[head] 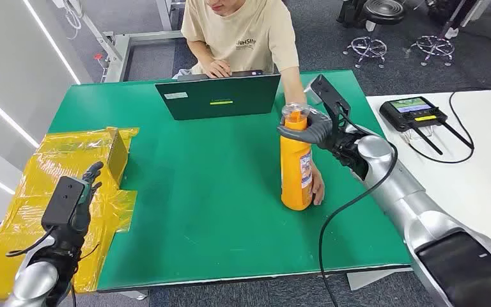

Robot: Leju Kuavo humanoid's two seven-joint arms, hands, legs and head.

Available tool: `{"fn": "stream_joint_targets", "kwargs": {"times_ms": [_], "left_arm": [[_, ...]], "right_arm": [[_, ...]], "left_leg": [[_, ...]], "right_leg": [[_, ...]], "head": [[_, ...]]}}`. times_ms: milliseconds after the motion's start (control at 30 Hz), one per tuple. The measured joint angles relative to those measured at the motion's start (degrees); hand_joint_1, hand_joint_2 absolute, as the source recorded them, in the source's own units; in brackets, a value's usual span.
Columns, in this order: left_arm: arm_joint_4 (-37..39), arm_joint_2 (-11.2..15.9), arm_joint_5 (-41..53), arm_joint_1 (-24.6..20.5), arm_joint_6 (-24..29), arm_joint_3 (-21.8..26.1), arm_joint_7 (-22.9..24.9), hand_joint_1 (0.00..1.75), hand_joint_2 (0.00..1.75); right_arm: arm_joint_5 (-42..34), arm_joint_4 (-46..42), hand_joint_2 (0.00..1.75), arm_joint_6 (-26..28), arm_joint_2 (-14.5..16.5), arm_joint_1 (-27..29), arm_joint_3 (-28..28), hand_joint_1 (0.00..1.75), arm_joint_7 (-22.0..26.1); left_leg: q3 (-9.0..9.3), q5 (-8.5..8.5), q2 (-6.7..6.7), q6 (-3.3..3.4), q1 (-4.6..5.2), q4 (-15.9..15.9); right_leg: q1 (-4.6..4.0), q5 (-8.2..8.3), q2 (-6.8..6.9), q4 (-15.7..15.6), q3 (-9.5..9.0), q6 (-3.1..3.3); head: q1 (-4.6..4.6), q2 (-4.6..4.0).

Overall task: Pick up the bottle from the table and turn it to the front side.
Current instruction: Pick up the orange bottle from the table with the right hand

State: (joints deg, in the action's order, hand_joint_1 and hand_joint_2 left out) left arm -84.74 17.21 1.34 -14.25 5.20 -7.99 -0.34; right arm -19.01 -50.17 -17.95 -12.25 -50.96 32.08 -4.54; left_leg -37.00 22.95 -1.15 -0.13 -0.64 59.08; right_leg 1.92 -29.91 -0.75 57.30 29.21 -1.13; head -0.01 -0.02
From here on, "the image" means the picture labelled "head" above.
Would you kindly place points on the person's right hand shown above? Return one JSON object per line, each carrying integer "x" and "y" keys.
{"x": 218, "y": 69}

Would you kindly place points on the person's left forearm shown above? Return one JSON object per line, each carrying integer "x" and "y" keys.
{"x": 293, "y": 87}

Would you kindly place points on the small red clamp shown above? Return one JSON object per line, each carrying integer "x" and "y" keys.
{"x": 98, "y": 56}

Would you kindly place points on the green table mat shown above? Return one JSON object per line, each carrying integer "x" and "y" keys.
{"x": 211, "y": 190}

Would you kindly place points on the yellow film wrapped box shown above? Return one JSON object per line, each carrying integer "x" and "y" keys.
{"x": 55, "y": 169}

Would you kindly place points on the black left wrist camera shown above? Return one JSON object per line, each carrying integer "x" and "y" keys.
{"x": 62, "y": 202}

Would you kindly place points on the person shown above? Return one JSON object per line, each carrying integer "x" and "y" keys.
{"x": 245, "y": 34}

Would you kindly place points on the black stool with chrome base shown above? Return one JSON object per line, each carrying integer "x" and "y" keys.
{"x": 374, "y": 25}

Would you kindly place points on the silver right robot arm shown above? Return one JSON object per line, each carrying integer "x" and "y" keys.
{"x": 415, "y": 203}

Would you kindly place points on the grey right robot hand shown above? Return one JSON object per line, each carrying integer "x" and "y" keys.
{"x": 318, "y": 129}

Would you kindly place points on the grey metal frame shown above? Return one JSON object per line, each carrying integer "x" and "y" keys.
{"x": 118, "y": 51}

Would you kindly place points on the person's left hand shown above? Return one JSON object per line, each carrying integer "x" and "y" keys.
{"x": 318, "y": 188}

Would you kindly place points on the chrome stool base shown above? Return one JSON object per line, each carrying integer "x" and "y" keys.
{"x": 433, "y": 48}

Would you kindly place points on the dark green laptop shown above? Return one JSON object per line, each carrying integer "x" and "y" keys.
{"x": 220, "y": 99}

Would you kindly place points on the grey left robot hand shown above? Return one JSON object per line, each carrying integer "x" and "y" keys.
{"x": 93, "y": 173}

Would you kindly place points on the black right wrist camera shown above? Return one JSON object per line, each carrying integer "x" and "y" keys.
{"x": 328, "y": 95}

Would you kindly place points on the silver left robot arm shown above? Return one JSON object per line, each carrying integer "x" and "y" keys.
{"x": 38, "y": 281}

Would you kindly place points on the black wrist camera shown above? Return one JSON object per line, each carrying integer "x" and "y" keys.
{"x": 62, "y": 202}
{"x": 328, "y": 95}

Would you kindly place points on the person's right forearm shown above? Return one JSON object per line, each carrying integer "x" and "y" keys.
{"x": 201, "y": 53}

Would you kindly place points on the orange plastic bottle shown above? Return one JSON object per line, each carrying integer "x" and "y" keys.
{"x": 295, "y": 169}

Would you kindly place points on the black remote controller with screen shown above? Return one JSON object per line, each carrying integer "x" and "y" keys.
{"x": 413, "y": 112}

